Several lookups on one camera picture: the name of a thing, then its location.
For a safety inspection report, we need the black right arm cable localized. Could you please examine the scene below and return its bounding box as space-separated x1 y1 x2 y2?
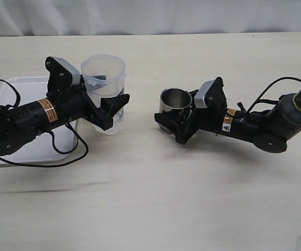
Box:
238 76 301 115

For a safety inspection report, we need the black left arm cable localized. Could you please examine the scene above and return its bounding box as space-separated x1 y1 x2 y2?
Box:
0 79 90 167

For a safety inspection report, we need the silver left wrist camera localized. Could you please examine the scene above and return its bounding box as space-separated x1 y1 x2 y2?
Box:
55 57 81 85

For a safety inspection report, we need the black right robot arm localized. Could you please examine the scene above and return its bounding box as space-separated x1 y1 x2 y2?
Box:
154 77 301 153

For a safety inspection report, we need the stainless steel cup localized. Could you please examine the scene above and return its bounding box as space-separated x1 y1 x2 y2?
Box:
158 87 193 124

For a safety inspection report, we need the white backdrop curtain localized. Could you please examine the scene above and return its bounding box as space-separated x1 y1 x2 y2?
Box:
0 1 301 37

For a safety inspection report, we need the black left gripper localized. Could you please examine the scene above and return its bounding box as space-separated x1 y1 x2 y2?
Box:
45 56 130 130

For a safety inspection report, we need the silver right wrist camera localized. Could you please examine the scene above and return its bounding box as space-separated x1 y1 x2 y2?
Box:
194 79 215 109

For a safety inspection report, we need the clear plastic bottle with label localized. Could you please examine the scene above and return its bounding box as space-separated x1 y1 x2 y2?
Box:
81 53 128 135

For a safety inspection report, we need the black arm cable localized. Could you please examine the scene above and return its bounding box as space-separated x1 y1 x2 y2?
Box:
238 76 301 115
0 79 90 167

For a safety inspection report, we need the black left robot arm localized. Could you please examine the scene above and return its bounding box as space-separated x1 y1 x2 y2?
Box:
0 56 130 156

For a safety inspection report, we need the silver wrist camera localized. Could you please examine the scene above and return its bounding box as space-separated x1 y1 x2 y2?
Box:
194 79 215 109
55 57 81 85

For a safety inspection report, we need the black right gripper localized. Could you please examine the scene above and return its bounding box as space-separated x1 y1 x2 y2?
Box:
154 77 227 144

